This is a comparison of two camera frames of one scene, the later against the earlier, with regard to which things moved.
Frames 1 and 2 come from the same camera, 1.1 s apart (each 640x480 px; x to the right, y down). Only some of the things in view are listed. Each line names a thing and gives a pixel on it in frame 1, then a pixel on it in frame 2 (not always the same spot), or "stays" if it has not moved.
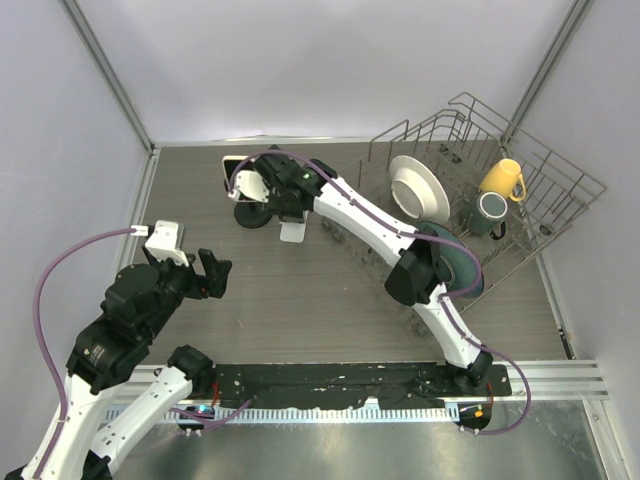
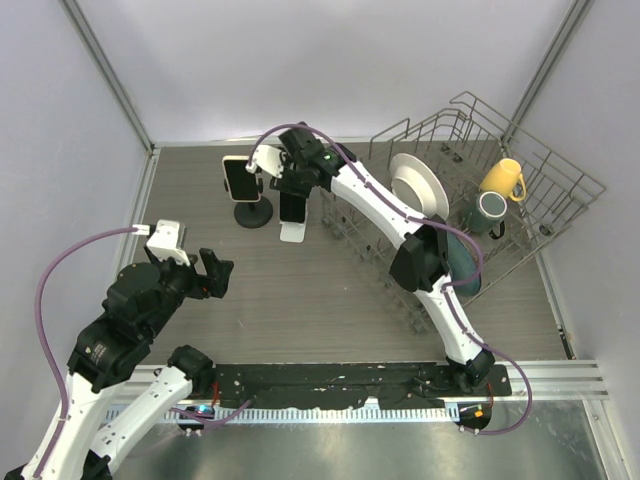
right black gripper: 282,210 -> 283,185
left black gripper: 215,278 stays
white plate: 417,189 stays
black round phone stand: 252,214 stays
